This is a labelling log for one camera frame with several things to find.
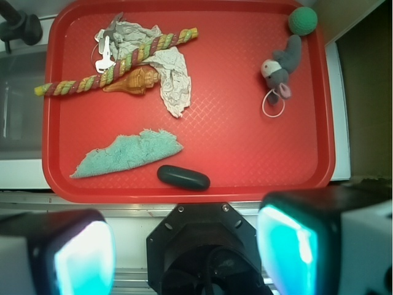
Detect green knitted ball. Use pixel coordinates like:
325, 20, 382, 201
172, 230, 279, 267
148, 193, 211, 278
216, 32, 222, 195
288, 7, 318, 36

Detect red plastic tray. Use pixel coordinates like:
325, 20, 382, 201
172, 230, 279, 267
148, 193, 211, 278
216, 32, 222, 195
42, 1, 335, 203

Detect crumpled white cloth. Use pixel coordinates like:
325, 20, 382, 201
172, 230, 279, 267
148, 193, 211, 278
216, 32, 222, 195
110, 21, 192, 118

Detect teal terry cloth rag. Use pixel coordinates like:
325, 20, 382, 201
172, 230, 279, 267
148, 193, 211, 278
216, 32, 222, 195
70, 129, 184, 179

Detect silver keys on ring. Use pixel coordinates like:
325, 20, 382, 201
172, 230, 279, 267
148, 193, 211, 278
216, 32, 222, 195
90, 12, 123, 74

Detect gray plush mouse toy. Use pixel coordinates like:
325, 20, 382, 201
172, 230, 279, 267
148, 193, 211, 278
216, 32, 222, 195
260, 34, 302, 118

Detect black knob fixture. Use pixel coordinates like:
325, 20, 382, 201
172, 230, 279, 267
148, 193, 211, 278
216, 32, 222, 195
1, 0, 43, 54

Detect clear plastic bin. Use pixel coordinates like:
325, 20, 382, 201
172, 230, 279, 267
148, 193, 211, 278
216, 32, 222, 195
1, 52, 46, 160

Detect orange conch seashell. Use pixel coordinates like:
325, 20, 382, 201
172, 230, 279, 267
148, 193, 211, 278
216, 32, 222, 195
103, 68, 161, 95

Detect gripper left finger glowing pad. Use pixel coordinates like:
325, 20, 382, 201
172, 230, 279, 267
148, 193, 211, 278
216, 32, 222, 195
1, 209, 115, 294

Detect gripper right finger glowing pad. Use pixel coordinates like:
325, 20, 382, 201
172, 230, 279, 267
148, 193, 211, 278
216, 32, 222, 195
256, 184, 392, 294

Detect twisted multicolor rope stick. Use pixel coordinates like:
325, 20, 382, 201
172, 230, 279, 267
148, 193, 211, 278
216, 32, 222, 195
34, 28, 199, 96

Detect dark green oval stone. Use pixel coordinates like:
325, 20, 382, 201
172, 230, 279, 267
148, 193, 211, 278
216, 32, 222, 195
157, 165, 211, 191

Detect black octagonal mount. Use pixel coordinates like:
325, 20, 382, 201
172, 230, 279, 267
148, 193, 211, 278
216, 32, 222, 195
146, 203, 272, 294

